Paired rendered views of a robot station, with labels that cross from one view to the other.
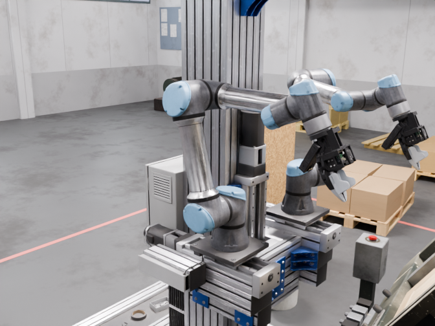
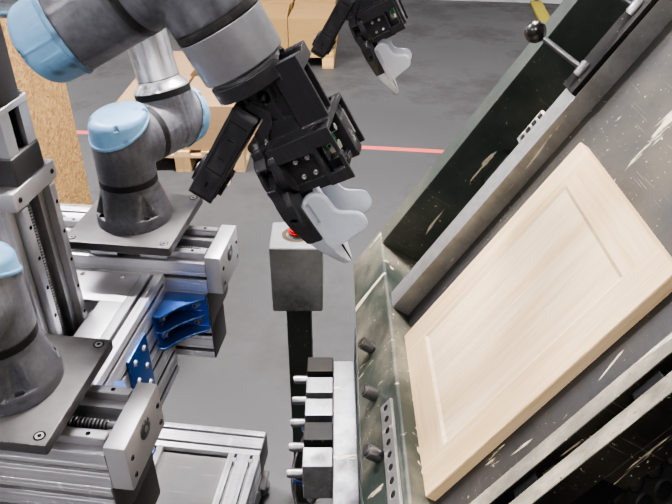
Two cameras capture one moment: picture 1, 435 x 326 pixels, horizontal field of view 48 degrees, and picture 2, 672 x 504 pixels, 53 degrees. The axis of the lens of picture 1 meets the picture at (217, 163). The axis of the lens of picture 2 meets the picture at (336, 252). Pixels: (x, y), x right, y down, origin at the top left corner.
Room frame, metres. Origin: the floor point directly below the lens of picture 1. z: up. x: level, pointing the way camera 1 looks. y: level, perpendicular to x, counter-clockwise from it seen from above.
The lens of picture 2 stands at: (0.84, -0.05, 1.75)
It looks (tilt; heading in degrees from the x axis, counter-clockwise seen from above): 33 degrees down; 327
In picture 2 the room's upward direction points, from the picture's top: straight up
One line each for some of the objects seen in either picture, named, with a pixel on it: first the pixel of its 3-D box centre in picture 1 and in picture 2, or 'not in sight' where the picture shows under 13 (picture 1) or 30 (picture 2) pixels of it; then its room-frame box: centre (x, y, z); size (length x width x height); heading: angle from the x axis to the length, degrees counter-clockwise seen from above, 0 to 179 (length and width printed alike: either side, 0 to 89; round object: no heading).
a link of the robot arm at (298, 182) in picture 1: (300, 174); (124, 141); (2.11, -0.38, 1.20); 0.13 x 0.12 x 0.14; 114
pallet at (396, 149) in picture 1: (398, 143); not in sight; (7.64, -2.94, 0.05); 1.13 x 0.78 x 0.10; 139
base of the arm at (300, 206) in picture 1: (297, 199); (131, 195); (2.11, -0.37, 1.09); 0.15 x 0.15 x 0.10
